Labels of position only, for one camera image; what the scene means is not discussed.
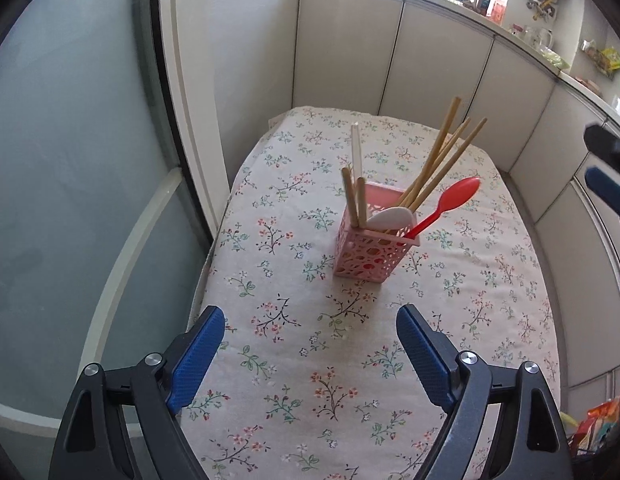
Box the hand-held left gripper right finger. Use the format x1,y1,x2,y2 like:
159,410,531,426
396,303,576,480

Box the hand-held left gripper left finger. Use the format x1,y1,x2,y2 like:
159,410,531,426
49,305,226,480

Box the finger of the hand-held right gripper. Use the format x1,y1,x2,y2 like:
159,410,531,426
584,125,620,169
585,166,620,239

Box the pink perforated utensil holder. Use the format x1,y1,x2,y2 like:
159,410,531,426
333,182,421,281

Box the white rice paddle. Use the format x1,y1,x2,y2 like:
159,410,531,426
365,206,416,231

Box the wooden chopstick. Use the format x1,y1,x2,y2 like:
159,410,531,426
356,176,369,226
402,97,462,206
407,116,472,208
341,166,360,227
415,117,488,211

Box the red plastic spoon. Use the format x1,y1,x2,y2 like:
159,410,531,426
404,176,482,240

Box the white plastic chopsticks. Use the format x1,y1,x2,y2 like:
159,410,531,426
351,123,364,183

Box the floral tablecloth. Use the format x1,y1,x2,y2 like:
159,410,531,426
187,106,563,480

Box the white kitchen base cabinets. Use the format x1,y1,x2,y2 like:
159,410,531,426
295,0,620,391

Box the frosted glass sliding door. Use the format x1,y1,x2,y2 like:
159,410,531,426
0,0,212,428

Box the wall pipe fittings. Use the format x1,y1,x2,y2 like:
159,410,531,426
525,0,572,22

